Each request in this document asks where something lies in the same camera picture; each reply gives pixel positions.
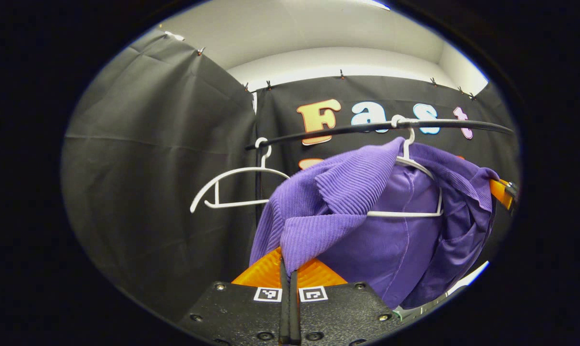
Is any plain black backdrop cloth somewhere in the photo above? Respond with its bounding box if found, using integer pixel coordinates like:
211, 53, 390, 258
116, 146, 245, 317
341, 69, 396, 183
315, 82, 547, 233
62, 30, 258, 322

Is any purple jacket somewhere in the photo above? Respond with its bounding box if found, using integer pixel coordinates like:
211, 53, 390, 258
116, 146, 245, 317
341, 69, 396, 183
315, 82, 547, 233
249, 137, 499, 309

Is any row of small metal clips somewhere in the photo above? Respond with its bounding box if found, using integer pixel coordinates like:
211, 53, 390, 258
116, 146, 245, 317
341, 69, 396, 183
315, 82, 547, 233
196, 46, 478, 100

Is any white clothes hanger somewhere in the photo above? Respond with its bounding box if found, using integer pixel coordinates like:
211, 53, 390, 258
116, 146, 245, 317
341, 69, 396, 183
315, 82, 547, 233
190, 137, 290, 213
367, 115, 444, 218

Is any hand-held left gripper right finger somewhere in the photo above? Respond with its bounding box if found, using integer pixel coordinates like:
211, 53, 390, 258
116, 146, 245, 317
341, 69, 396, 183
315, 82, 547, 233
290, 258, 406, 346

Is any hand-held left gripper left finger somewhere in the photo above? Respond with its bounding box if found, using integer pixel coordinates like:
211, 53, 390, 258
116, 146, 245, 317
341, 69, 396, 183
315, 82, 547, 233
177, 247, 290, 346

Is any black clothes rack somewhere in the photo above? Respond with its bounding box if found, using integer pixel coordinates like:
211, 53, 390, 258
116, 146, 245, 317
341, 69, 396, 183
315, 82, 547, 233
245, 119, 515, 226

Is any green laundry hamper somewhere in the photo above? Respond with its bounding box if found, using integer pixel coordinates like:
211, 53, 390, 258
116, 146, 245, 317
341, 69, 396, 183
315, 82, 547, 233
392, 302, 432, 323

